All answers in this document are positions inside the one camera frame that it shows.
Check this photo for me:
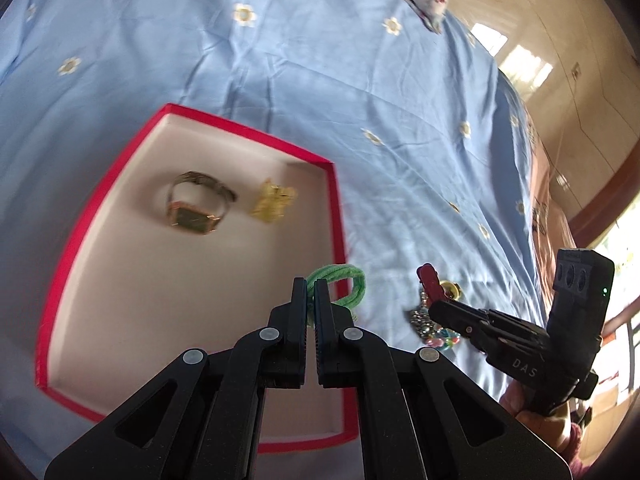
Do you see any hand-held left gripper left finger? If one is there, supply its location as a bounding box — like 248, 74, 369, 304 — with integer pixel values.
44, 277, 308, 480

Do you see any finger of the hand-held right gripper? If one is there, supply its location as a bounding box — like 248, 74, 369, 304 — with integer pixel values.
429, 300, 547, 362

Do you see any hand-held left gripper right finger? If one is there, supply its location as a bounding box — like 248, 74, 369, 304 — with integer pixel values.
315, 280, 574, 480

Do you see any red hair clip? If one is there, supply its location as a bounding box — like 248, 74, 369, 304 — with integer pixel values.
416, 263, 446, 304

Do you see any green bow hair tie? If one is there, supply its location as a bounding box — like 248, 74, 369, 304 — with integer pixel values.
305, 263, 368, 323

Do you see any red shallow box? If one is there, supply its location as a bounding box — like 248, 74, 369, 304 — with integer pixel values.
34, 103, 361, 455

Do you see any person's right forearm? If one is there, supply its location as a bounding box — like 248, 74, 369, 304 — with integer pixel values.
559, 422, 595, 480

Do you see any person's right hand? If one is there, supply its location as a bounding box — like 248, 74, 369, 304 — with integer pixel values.
499, 384, 576, 458

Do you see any pink under sheet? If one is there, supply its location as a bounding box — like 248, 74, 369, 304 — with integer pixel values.
520, 105, 574, 281

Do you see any yellow hair claw clip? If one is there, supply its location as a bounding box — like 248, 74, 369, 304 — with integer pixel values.
250, 178, 297, 223

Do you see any gold wristwatch green dial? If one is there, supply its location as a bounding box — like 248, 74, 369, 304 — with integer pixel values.
165, 171, 240, 235

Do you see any blue flowered bedsheet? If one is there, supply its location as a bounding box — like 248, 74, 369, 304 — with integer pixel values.
0, 0, 551, 480

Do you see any colourful bead bracelet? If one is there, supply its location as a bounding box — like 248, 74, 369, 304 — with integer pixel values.
425, 327, 461, 351

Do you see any silver chain bracelet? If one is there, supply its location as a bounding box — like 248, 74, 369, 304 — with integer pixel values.
409, 292, 441, 344

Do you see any brown wooden door frame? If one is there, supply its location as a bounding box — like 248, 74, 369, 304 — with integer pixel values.
567, 157, 640, 246

